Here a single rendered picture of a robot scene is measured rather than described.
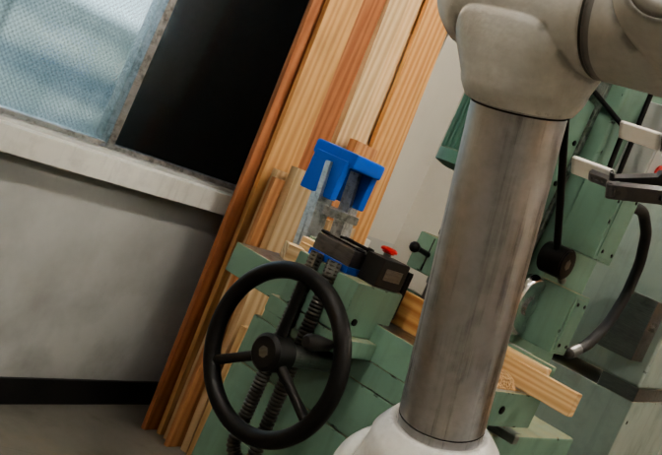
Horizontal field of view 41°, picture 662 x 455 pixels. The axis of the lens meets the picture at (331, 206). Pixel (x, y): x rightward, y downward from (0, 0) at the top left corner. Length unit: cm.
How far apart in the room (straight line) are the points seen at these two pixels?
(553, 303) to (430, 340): 75
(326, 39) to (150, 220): 87
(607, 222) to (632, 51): 93
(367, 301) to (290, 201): 159
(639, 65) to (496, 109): 15
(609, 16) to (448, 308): 34
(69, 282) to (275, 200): 72
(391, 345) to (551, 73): 73
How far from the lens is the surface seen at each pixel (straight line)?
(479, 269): 92
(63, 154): 263
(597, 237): 171
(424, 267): 160
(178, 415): 311
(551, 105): 87
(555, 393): 151
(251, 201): 306
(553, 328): 169
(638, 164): 182
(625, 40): 80
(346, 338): 130
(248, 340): 166
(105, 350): 317
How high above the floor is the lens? 112
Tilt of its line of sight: 3 degrees down
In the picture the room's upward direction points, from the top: 24 degrees clockwise
